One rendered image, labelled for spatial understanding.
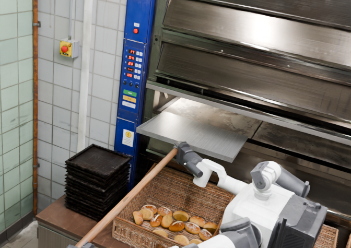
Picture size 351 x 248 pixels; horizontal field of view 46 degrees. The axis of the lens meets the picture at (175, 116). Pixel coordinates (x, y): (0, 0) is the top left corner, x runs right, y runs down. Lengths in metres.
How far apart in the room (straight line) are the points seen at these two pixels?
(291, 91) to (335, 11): 0.44
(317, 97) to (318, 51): 0.24
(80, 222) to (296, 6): 1.68
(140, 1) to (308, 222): 1.50
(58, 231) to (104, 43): 1.14
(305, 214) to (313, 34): 1.01
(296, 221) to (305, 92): 0.96
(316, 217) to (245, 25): 1.12
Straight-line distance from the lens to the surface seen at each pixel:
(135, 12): 2.38
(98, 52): 2.60
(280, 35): 2.16
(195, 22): 2.26
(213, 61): 2.29
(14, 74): 2.81
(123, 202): 1.64
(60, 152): 3.04
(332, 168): 2.33
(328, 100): 2.20
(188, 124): 2.41
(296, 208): 1.46
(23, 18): 2.78
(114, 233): 2.41
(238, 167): 2.43
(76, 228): 2.50
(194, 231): 2.50
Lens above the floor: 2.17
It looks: 23 degrees down
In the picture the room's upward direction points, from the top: 9 degrees clockwise
